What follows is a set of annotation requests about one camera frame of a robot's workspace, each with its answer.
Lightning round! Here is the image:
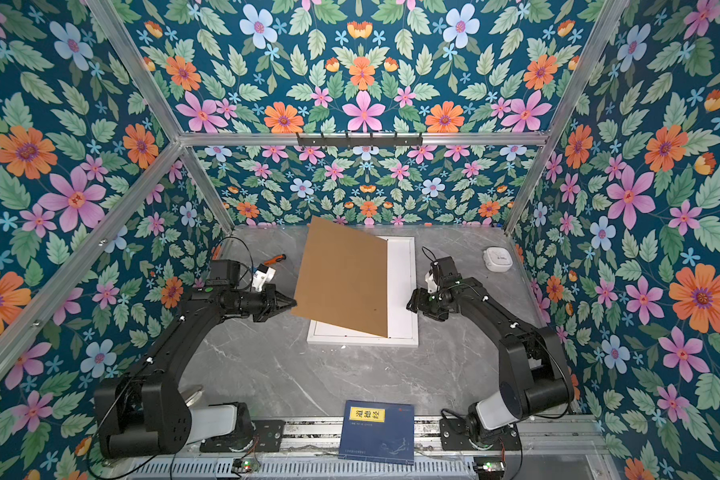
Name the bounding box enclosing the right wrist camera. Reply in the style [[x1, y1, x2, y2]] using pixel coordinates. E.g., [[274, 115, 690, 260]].
[[425, 268, 442, 294]]

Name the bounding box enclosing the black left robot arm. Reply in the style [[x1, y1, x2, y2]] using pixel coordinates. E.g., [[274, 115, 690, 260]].
[[94, 260, 297, 460]]

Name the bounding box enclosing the black hook rail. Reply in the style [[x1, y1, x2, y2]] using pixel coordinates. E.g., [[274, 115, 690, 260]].
[[296, 133, 424, 148]]

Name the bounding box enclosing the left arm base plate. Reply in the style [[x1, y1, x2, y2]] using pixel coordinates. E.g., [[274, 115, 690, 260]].
[[200, 420, 286, 453]]

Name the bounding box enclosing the small circuit board right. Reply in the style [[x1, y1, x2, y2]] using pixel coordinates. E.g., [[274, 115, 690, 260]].
[[473, 460, 506, 480]]

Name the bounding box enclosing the small circuit board left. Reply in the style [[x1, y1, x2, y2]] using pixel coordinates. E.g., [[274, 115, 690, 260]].
[[232, 458, 261, 475]]

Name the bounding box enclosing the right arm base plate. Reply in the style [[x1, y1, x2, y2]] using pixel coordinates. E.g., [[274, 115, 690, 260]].
[[439, 412, 522, 452]]

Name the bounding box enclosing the blue booklet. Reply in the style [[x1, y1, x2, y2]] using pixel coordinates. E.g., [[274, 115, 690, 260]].
[[338, 400, 415, 465]]

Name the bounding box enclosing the small circuit board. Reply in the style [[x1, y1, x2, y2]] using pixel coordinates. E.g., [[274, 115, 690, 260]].
[[232, 458, 261, 475], [473, 460, 506, 480]]

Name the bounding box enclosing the brown frame backing board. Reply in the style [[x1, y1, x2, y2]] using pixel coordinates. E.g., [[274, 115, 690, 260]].
[[293, 217, 388, 337]]

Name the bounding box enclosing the white round device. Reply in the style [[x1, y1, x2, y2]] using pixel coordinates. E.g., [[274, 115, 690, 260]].
[[483, 246, 514, 273]]

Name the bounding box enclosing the white picture frame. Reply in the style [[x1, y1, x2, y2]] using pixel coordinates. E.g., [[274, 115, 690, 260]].
[[306, 235, 420, 349]]

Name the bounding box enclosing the orange handled screwdriver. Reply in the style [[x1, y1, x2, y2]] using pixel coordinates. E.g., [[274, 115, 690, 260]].
[[263, 254, 287, 266]]

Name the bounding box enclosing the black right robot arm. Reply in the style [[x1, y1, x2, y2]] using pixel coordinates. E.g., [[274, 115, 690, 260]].
[[406, 257, 574, 443]]

